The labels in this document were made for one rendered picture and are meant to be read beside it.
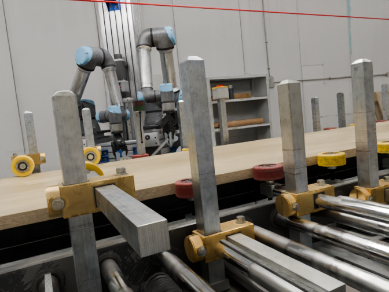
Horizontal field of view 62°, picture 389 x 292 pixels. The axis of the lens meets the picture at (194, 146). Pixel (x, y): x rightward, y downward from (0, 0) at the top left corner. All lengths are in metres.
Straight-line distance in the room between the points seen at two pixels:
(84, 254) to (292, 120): 0.48
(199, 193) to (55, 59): 3.82
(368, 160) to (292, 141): 0.25
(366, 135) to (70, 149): 0.69
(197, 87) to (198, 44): 4.08
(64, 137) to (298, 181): 0.48
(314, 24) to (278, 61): 0.92
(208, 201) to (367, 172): 0.46
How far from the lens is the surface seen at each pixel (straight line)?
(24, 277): 0.64
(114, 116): 1.99
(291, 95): 0.73
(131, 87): 2.48
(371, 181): 0.93
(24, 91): 4.30
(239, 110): 4.79
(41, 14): 4.47
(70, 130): 0.53
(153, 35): 2.11
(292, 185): 0.75
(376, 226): 0.74
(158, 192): 0.80
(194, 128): 0.59
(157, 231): 0.31
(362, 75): 0.91
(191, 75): 0.60
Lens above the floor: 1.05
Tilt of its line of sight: 5 degrees down
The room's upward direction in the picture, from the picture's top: 6 degrees counter-clockwise
